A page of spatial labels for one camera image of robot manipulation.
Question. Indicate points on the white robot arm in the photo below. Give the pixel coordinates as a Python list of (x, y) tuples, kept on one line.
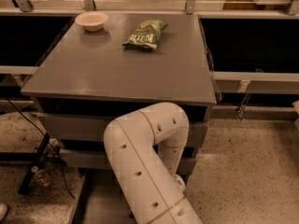
[(144, 149)]

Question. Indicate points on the grey drawer cabinet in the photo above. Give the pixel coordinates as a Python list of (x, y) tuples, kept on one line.
[(93, 74)]

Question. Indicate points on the top grey drawer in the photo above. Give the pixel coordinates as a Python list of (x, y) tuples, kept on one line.
[(91, 128)]

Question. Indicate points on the middle grey drawer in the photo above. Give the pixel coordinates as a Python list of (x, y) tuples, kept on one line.
[(98, 160)]

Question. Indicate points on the open bottom grey drawer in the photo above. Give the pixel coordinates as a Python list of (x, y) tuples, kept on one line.
[(99, 196)]

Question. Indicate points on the green kettle chips bag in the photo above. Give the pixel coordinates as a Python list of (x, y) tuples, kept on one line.
[(146, 35)]

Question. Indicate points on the white paper bowl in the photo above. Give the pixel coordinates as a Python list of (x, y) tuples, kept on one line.
[(91, 21)]

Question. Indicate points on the small clear bottle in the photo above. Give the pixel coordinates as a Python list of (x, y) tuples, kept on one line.
[(41, 176)]

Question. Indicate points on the black metal leg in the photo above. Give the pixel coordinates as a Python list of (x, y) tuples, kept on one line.
[(24, 187)]

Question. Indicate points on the white shoe tip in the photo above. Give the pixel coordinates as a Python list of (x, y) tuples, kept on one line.
[(3, 210)]

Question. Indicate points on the metal bracket under shelf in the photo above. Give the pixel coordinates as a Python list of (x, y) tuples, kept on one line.
[(242, 106)]

